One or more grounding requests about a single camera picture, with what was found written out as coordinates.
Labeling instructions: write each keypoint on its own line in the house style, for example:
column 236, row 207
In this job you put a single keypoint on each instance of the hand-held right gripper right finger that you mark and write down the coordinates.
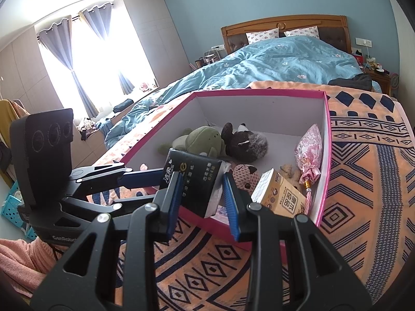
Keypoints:
column 231, row 207

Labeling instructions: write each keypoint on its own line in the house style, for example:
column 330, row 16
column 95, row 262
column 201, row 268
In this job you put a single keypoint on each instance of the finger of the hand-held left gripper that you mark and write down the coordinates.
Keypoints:
column 142, row 177
column 129, row 202

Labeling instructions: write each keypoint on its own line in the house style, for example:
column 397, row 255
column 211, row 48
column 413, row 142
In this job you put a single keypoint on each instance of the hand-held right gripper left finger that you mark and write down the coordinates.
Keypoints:
column 175, row 204

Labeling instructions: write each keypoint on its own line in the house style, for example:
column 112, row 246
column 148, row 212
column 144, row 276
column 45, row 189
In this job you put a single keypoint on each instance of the black tissue pack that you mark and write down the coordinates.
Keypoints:
column 194, row 181

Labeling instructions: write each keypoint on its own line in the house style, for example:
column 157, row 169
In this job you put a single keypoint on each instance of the pink knitted teddy bear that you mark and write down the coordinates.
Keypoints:
column 244, row 178

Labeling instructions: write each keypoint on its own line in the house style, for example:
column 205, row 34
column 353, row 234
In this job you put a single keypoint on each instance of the yellow tissue pack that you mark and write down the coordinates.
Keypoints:
column 278, row 194

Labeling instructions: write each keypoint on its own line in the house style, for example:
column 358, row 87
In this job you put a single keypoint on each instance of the grey hedgehog plush toy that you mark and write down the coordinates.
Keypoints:
column 246, row 144

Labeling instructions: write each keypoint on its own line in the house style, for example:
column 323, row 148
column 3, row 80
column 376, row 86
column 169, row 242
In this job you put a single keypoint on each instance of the cream plush toy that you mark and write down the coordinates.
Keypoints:
column 290, row 175

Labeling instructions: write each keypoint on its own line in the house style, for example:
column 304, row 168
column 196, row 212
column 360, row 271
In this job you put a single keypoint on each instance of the green frog plush toy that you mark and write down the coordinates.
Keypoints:
column 201, row 139

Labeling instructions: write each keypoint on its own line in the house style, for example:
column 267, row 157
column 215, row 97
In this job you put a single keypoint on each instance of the pink cardboard box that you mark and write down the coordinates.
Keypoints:
column 278, row 136

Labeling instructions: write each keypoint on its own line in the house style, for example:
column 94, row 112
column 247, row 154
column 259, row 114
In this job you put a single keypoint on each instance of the pink floral folding umbrella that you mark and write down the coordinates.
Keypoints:
column 309, row 149

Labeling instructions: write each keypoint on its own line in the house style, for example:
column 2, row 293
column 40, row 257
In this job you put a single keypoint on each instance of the person's left forearm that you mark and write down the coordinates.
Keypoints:
column 22, row 265

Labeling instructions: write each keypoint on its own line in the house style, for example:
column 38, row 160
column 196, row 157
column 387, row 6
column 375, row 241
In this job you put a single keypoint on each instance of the turquoise plastic basket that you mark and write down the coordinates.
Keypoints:
column 9, row 207

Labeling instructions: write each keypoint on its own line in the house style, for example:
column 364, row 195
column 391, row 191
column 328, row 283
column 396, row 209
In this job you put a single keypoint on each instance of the yellow garment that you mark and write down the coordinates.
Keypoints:
column 9, row 120

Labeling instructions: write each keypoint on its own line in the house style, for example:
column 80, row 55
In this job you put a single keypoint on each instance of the pile of clothes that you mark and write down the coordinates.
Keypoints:
column 92, row 126

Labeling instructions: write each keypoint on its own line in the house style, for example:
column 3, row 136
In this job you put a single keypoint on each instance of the dark blue pouch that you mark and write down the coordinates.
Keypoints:
column 122, row 105

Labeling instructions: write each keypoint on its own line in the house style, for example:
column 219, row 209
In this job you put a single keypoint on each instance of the small pink toys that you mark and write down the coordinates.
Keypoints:
column 146, row 86

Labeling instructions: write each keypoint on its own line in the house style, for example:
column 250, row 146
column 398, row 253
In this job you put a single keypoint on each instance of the purple curtain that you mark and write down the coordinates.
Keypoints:
column 61, row 55
column 100, row 26

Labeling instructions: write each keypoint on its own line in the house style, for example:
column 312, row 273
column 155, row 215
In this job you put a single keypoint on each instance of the cluttered bedside table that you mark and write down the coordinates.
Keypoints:
column 207, row 60

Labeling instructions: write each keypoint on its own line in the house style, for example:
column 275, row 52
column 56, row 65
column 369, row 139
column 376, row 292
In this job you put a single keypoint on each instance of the orange and blue patterned blanket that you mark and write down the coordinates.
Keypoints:
column 363, row 175

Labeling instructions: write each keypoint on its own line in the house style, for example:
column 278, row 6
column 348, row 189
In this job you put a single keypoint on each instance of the blue floral duvet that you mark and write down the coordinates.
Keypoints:
column 275, row 61

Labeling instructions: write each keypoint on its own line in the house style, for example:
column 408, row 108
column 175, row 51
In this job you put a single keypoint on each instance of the dark cloth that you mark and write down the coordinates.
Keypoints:
column 351, row 81

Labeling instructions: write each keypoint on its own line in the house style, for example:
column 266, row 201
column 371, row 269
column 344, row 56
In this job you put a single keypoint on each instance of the white patterned pillow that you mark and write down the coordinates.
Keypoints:
column 301, row 32
column 262, row 35

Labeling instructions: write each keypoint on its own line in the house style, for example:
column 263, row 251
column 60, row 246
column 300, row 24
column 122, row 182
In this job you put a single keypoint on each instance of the wooden bed headboard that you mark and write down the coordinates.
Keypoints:
column 285, row 21

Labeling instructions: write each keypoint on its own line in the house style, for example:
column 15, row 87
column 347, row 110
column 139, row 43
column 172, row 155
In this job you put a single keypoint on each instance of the wooden bedside table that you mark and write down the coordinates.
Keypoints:
column 377, row 74

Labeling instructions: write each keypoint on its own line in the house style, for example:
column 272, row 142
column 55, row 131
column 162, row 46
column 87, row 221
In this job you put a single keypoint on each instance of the white wall outlet strip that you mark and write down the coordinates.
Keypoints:
column 218, row 47

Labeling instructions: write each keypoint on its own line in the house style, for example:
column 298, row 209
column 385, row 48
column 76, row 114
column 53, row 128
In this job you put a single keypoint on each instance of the white wall switch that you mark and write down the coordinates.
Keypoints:
column 363, row 42

